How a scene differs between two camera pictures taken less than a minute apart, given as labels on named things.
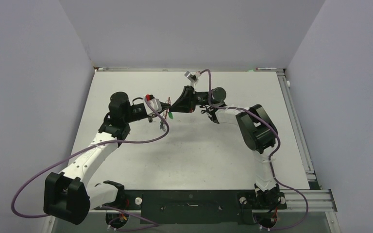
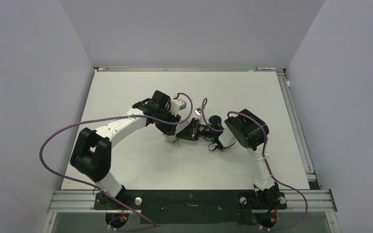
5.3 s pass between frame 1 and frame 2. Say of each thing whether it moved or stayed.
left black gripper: moved
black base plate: stayed
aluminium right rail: stayed
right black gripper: moved
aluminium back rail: stayed
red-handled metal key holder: moved
